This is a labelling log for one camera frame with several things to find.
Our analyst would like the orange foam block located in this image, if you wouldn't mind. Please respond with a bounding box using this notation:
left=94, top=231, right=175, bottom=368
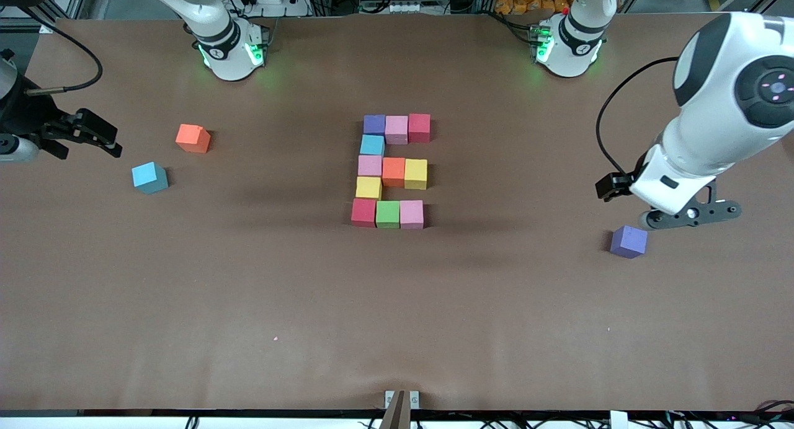
left=175, top=123, right=212, bottom=154
left=382, top=157, right=407, bottom=188

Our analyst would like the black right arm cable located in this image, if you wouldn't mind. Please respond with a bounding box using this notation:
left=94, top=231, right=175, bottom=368
left=19, top=7, right=104, bottom=96

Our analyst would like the red foam block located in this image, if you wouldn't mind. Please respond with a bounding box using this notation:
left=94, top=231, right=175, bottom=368
left=408, top=113, right=432, bottom=144
left=350, top=197, right=378, bottom=229

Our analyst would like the green foam block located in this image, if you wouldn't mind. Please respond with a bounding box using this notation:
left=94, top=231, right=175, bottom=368
left=375, top=200, right=401, bottom=230

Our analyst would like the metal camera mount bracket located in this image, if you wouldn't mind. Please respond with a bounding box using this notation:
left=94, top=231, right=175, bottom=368
left=383, top=389, right=421, bottom=429

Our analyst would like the paper table cover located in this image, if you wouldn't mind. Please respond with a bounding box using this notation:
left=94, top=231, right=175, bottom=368
left=0, top=11, right=794, bottom=414

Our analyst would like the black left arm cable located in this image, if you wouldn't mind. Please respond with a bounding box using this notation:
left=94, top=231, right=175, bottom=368
left=595, top=56, right=680, bottom=177

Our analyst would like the mauve pink foam block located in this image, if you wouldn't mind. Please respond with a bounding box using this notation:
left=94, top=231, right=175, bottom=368
left=385, top=115, right=409, bottom=146

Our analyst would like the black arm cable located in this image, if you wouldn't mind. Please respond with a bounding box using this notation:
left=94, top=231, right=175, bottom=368
left=19, top=7, right=104, bottom=96
left=595, top=56, right=680, bottom=177

